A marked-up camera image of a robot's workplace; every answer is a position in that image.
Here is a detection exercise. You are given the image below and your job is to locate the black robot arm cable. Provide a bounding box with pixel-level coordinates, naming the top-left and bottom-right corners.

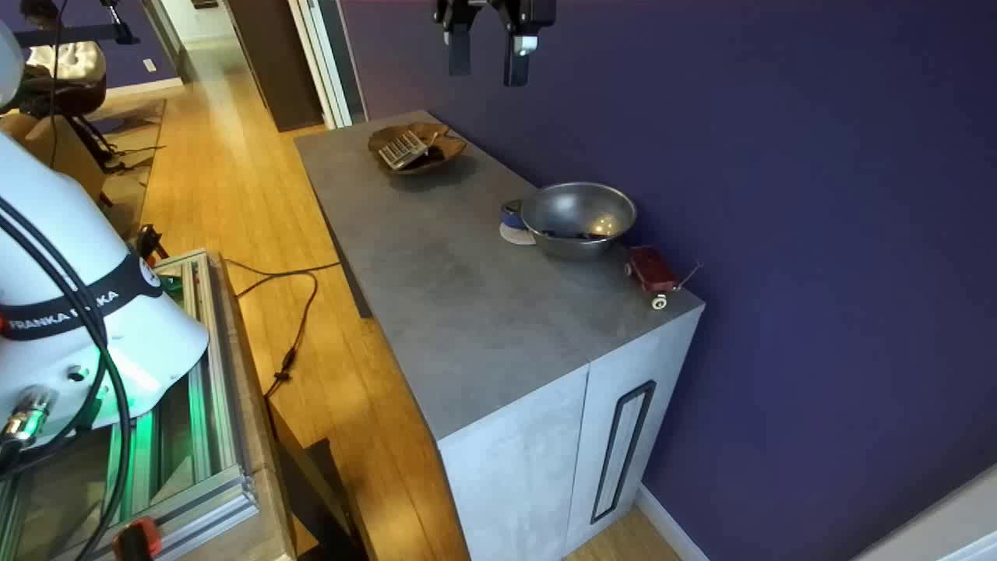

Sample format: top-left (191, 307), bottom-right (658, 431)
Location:
top-left (0, 197), bottom-right (138, 561)

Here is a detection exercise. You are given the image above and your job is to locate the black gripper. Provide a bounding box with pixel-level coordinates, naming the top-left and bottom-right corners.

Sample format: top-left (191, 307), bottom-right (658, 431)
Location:
top-left (431, 0), bottom-right (559, 92)

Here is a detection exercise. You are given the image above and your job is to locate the grey calculator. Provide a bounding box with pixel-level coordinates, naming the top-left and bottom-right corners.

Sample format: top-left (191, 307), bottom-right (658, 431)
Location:
top-left (374, 128), bottom-right (437, 175)

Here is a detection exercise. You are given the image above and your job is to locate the black cabinet door handle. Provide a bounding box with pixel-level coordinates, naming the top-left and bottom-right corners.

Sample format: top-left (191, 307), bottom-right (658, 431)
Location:
top-left (588, 376), bottom-right (661, 528)

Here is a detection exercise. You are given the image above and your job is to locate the blue and white tape roll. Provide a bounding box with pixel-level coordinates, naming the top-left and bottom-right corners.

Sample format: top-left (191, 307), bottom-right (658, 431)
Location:
top-left (496, 197), bottom-right (540, 249)

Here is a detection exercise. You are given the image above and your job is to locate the silver metal bowl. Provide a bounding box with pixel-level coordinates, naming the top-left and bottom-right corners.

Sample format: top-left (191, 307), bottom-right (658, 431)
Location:
top-left (516, 177), bottom-right (640, 261)

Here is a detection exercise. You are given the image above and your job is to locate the grey concrete-look cabinet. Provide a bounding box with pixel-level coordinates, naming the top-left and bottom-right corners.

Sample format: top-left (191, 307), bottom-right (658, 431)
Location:
top-left (293, 105), bottom-right (708, 561)

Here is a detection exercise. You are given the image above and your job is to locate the black floor cable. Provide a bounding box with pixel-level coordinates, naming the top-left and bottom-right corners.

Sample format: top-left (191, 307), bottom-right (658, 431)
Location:
top-left (220, 256), bottom-right (345, 403)

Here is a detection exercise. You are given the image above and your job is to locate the small red box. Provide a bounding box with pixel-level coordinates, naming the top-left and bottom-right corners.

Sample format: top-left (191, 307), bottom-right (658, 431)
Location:
top-left (622, 243), bottom-right (686, 296)

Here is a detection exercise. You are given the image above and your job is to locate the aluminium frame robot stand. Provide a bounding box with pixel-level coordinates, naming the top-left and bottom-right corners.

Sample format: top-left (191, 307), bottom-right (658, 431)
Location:
top-left (0, 246), bottom-right (263, 561)

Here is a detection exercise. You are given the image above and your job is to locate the white door frame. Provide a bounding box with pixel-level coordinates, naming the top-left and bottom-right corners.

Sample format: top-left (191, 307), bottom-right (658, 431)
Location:
top-left (286, 0), bottom-right (367, 131)

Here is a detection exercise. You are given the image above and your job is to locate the brown plush toy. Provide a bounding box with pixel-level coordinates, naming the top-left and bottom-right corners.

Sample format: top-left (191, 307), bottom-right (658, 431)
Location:
top-left (365, 120), bottom-right (470, 180)

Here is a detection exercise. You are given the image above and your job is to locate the black stool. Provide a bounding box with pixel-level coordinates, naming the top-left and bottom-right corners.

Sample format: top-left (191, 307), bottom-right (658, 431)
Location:
top-left (12, 39), bottom-right (130, 175)

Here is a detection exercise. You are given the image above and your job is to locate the red clamp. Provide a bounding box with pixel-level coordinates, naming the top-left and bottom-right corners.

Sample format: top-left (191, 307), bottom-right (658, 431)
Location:
top-left (112, 514), bottom-right (169, 561)

